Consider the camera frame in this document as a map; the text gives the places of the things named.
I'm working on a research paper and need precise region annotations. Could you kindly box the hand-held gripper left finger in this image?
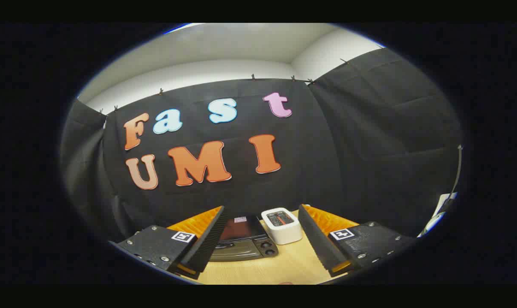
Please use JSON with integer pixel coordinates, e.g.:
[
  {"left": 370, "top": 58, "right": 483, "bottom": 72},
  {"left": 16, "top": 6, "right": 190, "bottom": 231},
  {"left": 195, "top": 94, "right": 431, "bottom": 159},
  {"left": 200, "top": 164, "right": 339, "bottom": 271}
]
[{"left": 116, "top": 205, "right": 227, "bottom": 280}]

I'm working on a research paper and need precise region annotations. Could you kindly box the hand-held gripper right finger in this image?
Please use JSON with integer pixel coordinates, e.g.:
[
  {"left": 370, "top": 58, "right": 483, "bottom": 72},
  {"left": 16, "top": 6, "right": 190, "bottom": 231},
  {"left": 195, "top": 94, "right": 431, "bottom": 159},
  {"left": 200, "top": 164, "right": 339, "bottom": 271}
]
[{"left": 298, "top": 204, "right": 418, "bottom": 278}]

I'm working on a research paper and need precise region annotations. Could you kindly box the black toaster oven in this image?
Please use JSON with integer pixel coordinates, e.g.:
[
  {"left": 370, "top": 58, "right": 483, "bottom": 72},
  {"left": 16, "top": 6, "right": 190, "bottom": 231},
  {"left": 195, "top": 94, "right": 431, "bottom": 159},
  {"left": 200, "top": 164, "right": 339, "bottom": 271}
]
[{"left": 209, "top": 214, "right": 279, "bottom": 262}]

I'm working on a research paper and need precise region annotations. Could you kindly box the white pop-up toaster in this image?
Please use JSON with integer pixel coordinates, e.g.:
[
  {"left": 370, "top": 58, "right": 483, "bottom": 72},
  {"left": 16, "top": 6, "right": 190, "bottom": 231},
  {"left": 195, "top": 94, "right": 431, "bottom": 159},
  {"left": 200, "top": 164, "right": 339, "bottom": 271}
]
[{"left": 261, "top": 207, "right": 303, "bottom": 245}]

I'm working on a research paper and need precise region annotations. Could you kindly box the row of small cloth clips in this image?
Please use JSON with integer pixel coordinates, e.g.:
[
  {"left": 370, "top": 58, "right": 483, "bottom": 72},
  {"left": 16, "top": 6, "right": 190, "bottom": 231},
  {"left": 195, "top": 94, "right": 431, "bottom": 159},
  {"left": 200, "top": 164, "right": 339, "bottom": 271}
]
[{"left": 98, "top": 59, "right": 349, "bottom": 114}]

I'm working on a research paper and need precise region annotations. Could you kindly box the thin grey cable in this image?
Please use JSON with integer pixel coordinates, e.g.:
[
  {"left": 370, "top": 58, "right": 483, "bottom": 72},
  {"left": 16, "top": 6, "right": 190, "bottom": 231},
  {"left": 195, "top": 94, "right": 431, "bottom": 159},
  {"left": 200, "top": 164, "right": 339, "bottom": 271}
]
[{"left": 450, "top": 145, "right": 463, "bottom": 202}]

